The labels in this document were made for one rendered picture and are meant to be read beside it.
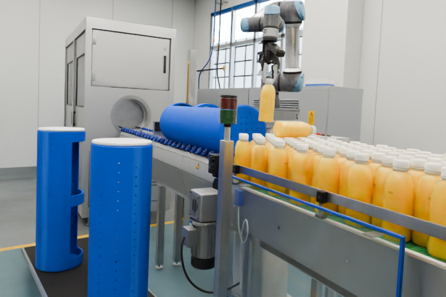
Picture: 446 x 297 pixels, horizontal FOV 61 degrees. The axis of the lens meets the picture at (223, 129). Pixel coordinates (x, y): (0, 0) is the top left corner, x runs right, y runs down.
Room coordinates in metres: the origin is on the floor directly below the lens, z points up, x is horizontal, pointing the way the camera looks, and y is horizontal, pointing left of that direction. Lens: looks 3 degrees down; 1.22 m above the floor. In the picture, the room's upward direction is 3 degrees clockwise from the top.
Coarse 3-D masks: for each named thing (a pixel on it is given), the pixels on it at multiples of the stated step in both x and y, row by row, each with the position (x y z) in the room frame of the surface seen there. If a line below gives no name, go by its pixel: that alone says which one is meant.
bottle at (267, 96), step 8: (264, 88) 1.77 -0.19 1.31; (272, 88) 1.77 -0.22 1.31; (264, 96) 1.76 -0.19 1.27; (272, 96) 1.76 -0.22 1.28; (264, 104) 1.76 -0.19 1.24; (272, 104) 1.76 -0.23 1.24; (264, 112) 1.76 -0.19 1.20; (272, 112) 1.76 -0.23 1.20; (264, 120) 1.75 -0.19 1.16; (272, 120) 1.77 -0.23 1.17
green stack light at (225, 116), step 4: (220, 112) 1.32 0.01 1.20; (224, 112) 1.31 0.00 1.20; (228, 112) 1.31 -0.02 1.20; (232, 112) 1.31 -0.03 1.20; (236, 112) 1.33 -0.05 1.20; (220, 116) 1.32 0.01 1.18; (224, 116) 1.31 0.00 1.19; (228, 116) 1.31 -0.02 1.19; (232, 116) 1.31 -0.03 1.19; (236, 116) 1.33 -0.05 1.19; (220, 120) 1.32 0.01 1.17; (224, 120) 1.31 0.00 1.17; (228, 120) 1.31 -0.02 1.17; (232, 120) 1.31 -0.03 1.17; (236, 120) 1.34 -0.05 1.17
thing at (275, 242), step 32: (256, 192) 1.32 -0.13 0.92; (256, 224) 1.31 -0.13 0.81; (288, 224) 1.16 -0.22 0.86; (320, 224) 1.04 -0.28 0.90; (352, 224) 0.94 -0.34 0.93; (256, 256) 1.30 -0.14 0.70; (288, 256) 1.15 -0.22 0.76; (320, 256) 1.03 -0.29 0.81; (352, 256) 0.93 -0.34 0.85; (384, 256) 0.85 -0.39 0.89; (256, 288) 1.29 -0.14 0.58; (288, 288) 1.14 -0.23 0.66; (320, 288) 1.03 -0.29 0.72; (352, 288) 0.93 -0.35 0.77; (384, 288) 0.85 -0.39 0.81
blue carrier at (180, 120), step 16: (176, 112) 2.41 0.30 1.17; (192, 112) 2.20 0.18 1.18; (208, 112) 2.03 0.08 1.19; (240, 112) 1.91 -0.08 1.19; (256, 112) 1.95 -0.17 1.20; (160, 128) 2.60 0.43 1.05; (176, 128) 2.34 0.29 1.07; (192, 128) 2.12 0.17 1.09; (208, 128) 1.95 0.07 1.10; (240, 128) 1.90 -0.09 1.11; (256, 128) 1.96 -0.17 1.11; (192, 144) 2.21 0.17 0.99; (208, 144) 1.98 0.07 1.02
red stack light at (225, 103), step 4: (220, 100) 1.33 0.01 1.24; (224, 100) 1.31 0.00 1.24; (228, 100) 1.31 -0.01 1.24; (232, 100) 1.31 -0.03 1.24; (236, 100) 1.33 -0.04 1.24; (220, 104) 1.32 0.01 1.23; (224, 104) 1.31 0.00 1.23; (228, 104) 1.31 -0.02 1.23; (232, 104) 1.31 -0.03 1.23; (236, 104) 1.33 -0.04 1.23; (220, 108) 1.32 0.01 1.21; (224, 108) 1.31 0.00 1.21; (228, 108) 1.31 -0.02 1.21; (232, 108) 1.31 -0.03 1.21; (236, 108) 1.33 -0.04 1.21
